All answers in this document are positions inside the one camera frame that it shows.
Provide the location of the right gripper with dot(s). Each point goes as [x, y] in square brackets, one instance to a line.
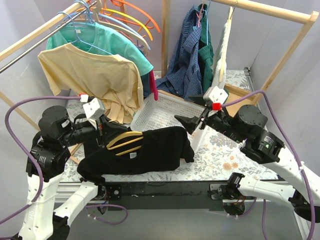
[202, 121]

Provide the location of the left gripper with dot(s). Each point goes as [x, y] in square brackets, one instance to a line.
[100, 133]

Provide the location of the black t shirt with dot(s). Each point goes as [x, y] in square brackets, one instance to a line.
[161, 150]

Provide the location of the beige t shirt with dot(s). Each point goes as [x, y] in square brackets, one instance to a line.
[112, 79]

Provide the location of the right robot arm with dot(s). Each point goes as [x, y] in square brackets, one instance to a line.
[302, 194]

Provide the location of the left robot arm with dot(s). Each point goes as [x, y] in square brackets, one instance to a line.
[45, 166]

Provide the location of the blue plaid shirt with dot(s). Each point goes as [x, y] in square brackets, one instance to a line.
[183, 78]

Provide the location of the teal t shirt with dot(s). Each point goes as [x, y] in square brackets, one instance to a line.
[100, 40]

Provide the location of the yellow orange hanger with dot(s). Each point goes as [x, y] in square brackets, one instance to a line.
[126, 19]

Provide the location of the white plastic basket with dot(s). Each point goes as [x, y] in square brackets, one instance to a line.
[157, 114]

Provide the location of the white garment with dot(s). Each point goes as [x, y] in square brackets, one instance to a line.
[219, 60]

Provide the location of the magenta garment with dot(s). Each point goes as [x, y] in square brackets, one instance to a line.
[152, 85]

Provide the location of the floral table cloth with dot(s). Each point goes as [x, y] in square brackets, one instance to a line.
[216, 157]

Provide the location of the dark green garment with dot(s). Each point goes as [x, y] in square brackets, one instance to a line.
[205, 50]

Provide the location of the black base bar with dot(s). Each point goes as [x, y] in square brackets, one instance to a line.
[172, 195]

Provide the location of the metal rod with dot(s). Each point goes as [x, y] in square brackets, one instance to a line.
[37, 32]

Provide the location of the left wooden clothes rack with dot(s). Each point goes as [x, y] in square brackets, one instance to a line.
[19, 111]

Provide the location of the wooden clothes rack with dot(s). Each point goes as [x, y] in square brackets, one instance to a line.
[19, 111]
[259, 41]

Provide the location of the right wooden clothes rack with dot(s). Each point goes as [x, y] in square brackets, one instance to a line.
[259, 41]

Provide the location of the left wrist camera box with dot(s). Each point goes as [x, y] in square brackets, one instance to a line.
[92, 106]

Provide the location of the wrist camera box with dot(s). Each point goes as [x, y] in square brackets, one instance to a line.
[92, 106]
[215, 97]

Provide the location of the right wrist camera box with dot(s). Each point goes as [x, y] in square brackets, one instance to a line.
[215, 97]

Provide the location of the aluminium frame rail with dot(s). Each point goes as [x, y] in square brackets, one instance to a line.
[301, 220]

